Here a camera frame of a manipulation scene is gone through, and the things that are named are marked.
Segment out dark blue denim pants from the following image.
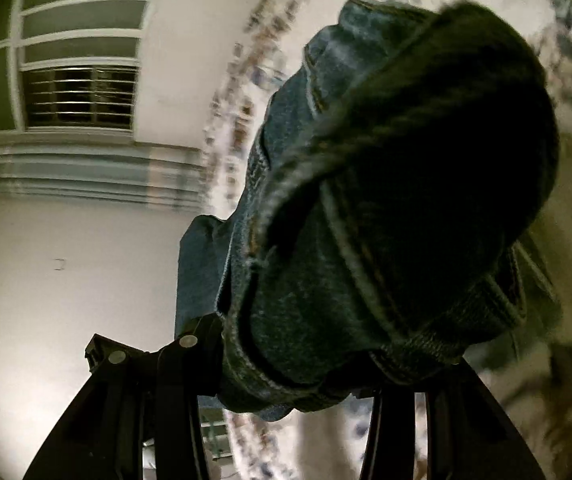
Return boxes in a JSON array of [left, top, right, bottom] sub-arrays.
[[175, 0, 559, 419]]

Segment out white floral bed sheet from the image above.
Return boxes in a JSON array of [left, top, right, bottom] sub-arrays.
[[200, 0, 572, 480]]

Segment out grey striped curtain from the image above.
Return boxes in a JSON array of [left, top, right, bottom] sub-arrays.
[[0, 139, 204, 212]]

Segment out barred window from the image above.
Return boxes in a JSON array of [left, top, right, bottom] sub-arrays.
[[0, 0, 152, 134]]

